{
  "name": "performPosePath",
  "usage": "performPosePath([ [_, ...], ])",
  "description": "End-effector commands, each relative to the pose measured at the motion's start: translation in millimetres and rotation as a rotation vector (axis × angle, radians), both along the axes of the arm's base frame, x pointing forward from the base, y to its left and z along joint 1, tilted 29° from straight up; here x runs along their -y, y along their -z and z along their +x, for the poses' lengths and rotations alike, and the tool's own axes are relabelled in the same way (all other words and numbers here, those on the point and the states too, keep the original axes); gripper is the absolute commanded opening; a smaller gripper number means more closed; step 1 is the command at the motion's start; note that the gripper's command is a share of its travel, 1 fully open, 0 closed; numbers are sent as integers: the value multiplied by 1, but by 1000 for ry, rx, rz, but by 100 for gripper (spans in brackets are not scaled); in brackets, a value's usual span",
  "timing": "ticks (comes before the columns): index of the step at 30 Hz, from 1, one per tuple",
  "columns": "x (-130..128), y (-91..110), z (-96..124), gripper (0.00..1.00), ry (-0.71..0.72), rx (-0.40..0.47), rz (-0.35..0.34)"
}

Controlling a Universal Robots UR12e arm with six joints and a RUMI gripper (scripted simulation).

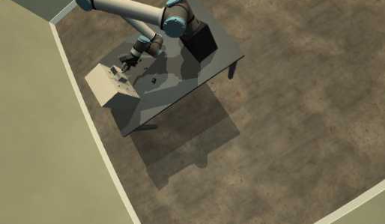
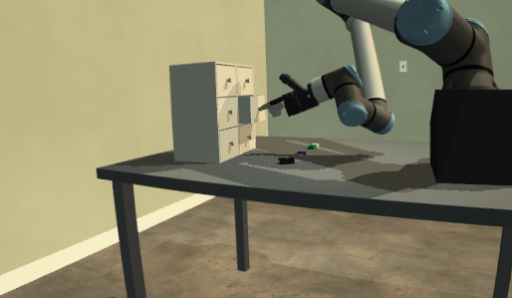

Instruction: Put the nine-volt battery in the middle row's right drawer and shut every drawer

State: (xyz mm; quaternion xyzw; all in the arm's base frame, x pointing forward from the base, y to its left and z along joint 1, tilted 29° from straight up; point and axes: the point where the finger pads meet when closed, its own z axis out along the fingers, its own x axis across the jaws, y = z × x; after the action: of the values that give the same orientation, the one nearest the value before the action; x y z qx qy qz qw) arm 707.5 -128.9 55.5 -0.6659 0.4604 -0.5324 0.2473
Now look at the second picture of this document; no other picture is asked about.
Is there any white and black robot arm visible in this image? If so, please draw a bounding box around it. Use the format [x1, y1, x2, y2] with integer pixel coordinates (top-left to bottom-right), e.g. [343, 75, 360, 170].
[311, 0, 499, 135]

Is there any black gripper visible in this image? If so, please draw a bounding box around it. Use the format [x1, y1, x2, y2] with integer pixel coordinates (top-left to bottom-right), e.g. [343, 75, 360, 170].
[258, 84, 319, 117]

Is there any grey chest of drawers with tan drawers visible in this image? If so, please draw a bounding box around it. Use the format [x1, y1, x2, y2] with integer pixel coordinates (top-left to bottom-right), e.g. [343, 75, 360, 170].
[169, 62, 256, 163]

